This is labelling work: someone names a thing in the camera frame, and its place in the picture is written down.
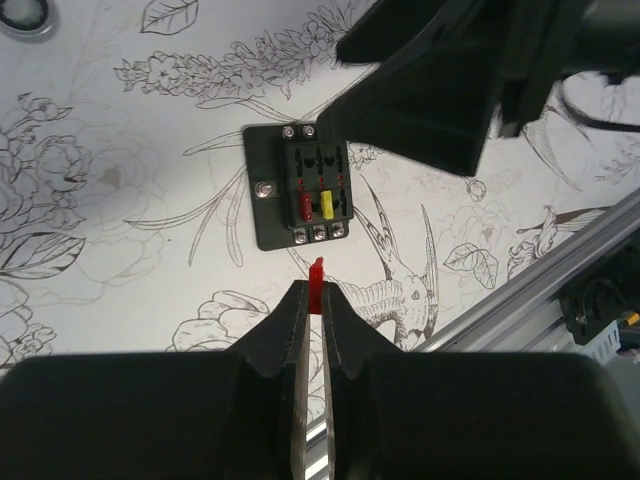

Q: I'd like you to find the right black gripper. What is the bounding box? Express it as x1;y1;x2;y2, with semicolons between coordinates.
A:
492;1;639;138

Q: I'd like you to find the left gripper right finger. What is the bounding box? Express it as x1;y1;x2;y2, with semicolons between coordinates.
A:
322;282;639;479

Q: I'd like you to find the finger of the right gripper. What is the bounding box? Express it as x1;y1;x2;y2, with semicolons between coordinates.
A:
318;29;505;176
337;0;479;64

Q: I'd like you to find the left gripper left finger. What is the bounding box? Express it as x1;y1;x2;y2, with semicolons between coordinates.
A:
1;281;309;479

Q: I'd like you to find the black fuse box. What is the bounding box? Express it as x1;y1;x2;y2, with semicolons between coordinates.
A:
242;122;354;252

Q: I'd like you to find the yellow blade fuse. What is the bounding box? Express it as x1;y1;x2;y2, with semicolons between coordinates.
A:
320;190;335;220

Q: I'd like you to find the dark red blade fuse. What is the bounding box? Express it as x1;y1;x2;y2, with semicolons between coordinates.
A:
299;192;313;222

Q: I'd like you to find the silver combination wrench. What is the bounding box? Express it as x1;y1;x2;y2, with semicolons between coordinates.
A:
1;0;57;40

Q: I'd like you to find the aluminium mounting rail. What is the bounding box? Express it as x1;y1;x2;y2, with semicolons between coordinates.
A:
299;189;640;480

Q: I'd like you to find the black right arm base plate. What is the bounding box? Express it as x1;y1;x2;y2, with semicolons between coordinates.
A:
558;243;639;345

